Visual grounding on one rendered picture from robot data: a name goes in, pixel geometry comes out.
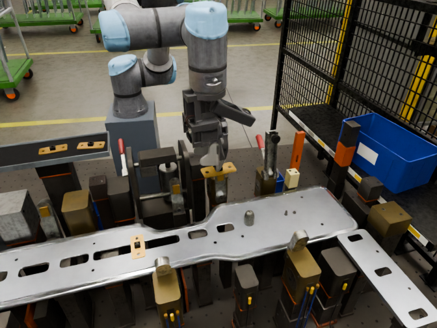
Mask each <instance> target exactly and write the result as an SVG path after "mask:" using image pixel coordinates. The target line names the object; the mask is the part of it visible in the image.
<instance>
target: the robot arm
mask: <svg viewBox="0 0 437 328"><path fill-rule="evenodd" d="M101 1H102V3H103V4H104V5H105V8H106V11H102V12H100V13H99V15H98V18H99V24H100V27H101V33H102V37H103V43H104V46H105V49H106V50H107V51H110V52H115V51H121V52H127V51H133V50H141V49H147V52H146V53H145V54H144V58H141V59H138V58H137V57H136V56H135V55H121V56H118V57H115V58H113V59H112V60H110V62H109V64H108V67H109V75H110V78H111V84H112V88H113V93H114V101H113V114H114V116H116V117H118V118H124V119H130V118H137V117H140V116H143V115H145V114H146V113H147V112H148V104H147V102H146V100H145V98H144V96H143V95H142V90H141V88H142V87H152V86H157V85H167V84H171V83H173V82H175V80H176V74H177V72H176V70H177V68H176V61H175V58H174V57H173V56H171V54H170V47H176V46H187V54H188V64H189V85H190V88H191V89H184V90H182V94H183V110H184V112H182V118H183V132H184V133H186V136H187V138H188V140H189V142H190V143H191V144H192V147H193V148H194V154H195V155H198V156H204V157H202V158H201V159H200V164H201V165H203V166H213V167H215V166H216V172H219V170H220V169H221V168H222V166H223V164H224V162H225V160H226V158H227V154H228V123H227V121H226V119H225V118H229V119H230V120H233V121H236V122H238V123H240V124H243V125H245V126H248V127H252V125H253V123H254V122H255V121H256V118H255V117H254V116H253V115H252V113H251V112H250V111H249V110H248V109H246V108H242V107H239V106H238V105H235V104H233V103H231V102H228V101H226V100H223V99H222V98H223V97H225V95H226V85H227V41H228V22H227V9H226V7H225V5H223V4H222V3H218V2H215V1H198V2H193V3H184V0H101ZM140 6H141V7H142V8H140Z"/></svg>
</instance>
